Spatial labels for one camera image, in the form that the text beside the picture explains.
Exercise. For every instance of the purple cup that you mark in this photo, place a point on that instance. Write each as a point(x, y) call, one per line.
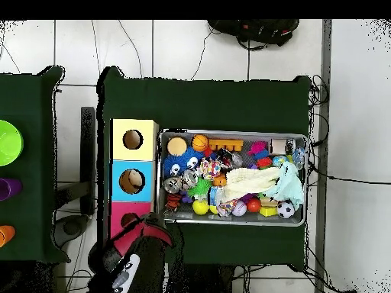
point(10, 189)

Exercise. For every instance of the lime green bowl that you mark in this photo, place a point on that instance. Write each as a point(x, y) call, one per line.
point(9, 143)

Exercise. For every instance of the small soccer ball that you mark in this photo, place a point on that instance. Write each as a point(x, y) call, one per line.
point(286, 209)

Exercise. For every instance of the blue fuzzy monster toy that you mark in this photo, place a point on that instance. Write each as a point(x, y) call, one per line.
point(180, 161)

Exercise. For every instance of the green spiky ball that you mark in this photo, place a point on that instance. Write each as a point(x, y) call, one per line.
point(200, 187)

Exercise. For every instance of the tan round foam disc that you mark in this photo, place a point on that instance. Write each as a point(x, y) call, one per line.
point(177, 146)

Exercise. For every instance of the shallow clear mesh bin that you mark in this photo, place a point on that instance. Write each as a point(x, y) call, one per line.
point(244, 222)

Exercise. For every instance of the wooden box with three holes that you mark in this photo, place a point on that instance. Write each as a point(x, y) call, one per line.
point(119, 152)

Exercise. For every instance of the cream waffle cloth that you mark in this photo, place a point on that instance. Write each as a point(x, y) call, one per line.
point(247, 181)

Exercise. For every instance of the mint green waffle cloth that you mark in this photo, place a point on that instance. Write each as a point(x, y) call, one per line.
point(290, 183)

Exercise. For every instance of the yellow ball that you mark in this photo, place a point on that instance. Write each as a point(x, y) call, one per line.
point(200, 207)

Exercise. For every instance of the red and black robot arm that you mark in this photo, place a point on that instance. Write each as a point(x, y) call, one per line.
point(137, 241)

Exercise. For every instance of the crushed clear water bottle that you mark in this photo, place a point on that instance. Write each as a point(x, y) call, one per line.
point(214, 195)

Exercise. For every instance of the dark green table cloth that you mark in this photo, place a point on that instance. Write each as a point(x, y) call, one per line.
point(198, 106)
point(30, 198)

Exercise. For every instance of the orange plastic building block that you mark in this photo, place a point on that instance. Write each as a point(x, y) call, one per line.
point(226, 145)

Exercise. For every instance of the orange toy basketball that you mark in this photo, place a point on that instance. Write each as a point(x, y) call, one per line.
point(200, 142)

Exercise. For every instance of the orange cup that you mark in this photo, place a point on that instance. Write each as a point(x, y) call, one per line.
point(6, 235)

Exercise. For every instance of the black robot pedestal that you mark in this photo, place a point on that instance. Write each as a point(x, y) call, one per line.
point(207, 280)

